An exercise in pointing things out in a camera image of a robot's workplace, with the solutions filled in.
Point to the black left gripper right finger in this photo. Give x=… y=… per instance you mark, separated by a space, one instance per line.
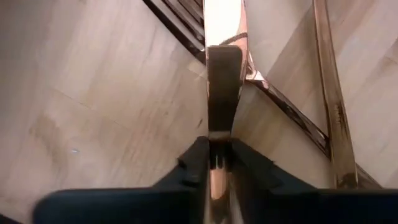
x=311 y=208

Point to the copper table knife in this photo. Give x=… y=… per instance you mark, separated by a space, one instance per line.
x=218 y=182
x=334 y=109

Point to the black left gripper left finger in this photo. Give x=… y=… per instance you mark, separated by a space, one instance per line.
x=124 y=208

